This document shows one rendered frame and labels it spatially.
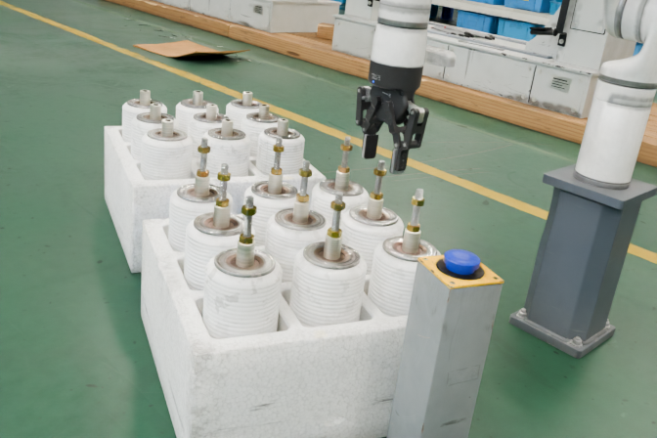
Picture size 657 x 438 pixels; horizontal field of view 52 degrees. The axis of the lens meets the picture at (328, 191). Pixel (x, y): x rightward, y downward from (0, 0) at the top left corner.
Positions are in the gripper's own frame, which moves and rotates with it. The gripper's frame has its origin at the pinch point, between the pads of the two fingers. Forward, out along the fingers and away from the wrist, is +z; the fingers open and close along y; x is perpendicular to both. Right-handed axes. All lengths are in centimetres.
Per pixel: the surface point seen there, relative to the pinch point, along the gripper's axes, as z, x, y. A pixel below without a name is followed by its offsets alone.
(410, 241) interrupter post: 7.9, -3.2, 11.9
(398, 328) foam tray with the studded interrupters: 16.8, -8.4, 18.0
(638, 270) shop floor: 36, 82, -1
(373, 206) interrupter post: 7.6, -0.9, 0.5
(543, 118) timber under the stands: 31, 162, -98
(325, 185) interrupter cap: 9.4, -0.5, -13.3
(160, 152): 11.6, -18.1, -42.4
